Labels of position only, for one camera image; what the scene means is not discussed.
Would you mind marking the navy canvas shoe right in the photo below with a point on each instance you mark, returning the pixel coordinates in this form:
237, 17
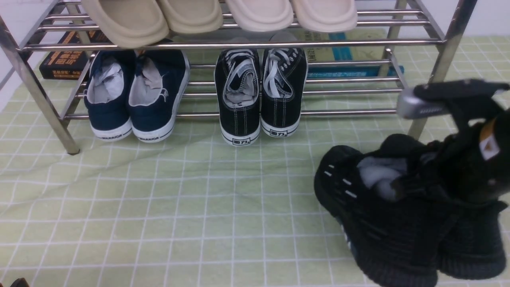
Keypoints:
160, 80

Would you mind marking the black canvas sneaker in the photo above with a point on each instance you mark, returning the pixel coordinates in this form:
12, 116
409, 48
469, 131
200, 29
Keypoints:
237, 85
284, 77

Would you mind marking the beige slipper far left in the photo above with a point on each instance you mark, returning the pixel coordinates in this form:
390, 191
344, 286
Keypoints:
130, 24

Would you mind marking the black orange book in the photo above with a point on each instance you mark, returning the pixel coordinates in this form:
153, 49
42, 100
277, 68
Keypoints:
68, 65

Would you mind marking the black canvas sneaker right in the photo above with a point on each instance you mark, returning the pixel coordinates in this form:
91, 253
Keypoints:
284, 77

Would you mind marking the black knit sneaker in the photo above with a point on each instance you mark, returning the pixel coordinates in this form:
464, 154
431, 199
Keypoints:
394, 239
473, 248

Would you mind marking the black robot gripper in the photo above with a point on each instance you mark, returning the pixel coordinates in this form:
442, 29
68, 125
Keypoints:
474, 162

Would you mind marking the black canvas sneaker left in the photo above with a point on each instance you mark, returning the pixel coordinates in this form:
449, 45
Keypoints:
237, 85

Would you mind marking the navy canvas shoe left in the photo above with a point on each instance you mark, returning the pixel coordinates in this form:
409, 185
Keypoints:
106, 94

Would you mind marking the navy canvas shoe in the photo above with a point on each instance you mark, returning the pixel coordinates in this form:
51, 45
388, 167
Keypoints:
106, 94
160, 80

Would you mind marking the stainless steel shoe rack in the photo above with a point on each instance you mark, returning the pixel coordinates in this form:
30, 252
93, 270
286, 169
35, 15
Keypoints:
62, 28

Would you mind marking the cream slipper far right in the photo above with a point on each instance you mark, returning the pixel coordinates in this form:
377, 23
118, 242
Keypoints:
328, 16

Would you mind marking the cream slipper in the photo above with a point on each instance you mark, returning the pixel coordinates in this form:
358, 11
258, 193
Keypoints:
261, 15
328, 16

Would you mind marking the beige slipper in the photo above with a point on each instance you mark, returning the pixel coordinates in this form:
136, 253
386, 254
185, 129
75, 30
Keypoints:
192, 16
130, 24

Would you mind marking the green checkered tablecloth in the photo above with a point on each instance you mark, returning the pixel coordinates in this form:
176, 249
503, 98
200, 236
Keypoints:
191, 211

